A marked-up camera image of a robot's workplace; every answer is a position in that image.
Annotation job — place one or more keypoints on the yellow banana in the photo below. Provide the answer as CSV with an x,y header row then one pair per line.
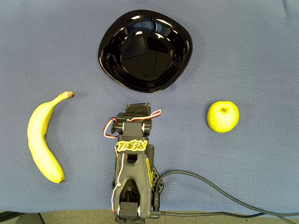
x,y
37,140

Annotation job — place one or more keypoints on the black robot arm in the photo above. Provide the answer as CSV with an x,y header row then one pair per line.
x,y
133,175

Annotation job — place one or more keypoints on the glossy black plate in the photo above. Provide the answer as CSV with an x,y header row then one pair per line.
x,y
144,58

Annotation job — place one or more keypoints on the green apple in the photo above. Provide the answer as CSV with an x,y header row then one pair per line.
x,y
223,116

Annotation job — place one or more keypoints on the blue-grey woven table cloth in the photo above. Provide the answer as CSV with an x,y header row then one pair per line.
x,y
70,46

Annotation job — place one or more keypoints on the black camera stand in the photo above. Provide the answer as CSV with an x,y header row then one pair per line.
x,y
9,215

